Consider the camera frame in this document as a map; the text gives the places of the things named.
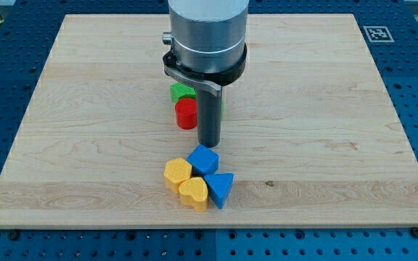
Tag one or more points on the yellow hexagon block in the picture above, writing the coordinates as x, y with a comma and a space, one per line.
176, 172

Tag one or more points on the red cylinder block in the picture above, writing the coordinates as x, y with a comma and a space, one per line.
186, 113

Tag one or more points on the white fiducial marker tag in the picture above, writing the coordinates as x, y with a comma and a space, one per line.
378, 34

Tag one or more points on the yellow heart block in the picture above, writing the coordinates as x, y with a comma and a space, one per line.
194, 193

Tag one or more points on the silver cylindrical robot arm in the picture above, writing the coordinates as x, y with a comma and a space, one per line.
207, 52

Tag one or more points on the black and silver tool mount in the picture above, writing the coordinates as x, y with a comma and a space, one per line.
208, 82

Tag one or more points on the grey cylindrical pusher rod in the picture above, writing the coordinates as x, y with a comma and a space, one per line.
208, 118

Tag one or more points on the blue triangle block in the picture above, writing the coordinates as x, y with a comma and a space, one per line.
219, 186

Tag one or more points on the light wooden board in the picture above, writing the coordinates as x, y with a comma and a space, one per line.
120, 134

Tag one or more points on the blue cube block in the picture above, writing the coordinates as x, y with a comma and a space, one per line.
203, 160

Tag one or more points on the green block behind rod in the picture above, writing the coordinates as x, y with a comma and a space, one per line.
222, 110

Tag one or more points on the green square block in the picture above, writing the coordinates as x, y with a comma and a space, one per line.
179, 91

